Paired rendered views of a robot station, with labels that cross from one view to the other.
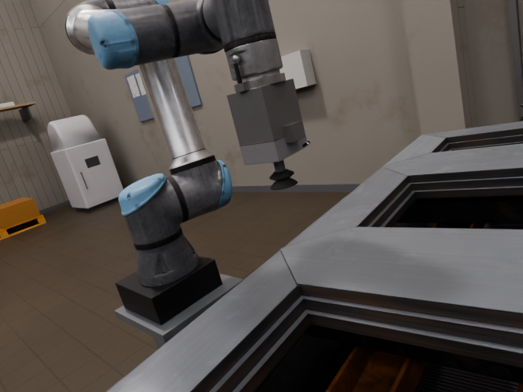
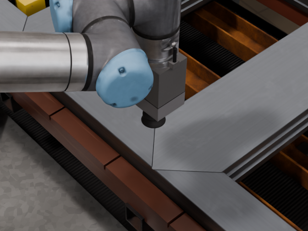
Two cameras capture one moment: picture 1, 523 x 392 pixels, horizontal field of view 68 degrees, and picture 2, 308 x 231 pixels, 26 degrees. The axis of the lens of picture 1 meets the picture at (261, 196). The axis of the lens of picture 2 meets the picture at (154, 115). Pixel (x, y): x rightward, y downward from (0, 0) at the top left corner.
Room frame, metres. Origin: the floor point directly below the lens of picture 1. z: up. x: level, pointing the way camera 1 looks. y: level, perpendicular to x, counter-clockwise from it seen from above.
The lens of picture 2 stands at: (0.48, 0.77, 1.80)
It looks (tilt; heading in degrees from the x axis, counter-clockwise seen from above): 45 degrees down; 277
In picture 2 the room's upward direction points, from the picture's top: straight up
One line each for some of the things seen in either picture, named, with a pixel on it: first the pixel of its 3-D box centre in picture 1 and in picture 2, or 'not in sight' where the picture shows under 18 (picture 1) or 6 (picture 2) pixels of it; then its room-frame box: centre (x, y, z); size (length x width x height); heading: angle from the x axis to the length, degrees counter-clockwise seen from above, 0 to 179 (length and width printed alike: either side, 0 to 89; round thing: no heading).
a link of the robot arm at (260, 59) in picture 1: (254, 63); (156, 37); (0.57, -0.04, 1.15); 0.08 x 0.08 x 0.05
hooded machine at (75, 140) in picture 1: (84, 162); not in sight; (6.61, 2.72, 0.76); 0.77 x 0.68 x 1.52; 42
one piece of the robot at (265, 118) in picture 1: (273, 117); (160, 72); (0.57, -0.05, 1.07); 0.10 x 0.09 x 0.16; 50
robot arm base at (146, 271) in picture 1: (163, 252); not in sight; (0.90, 0.27, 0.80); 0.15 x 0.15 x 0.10
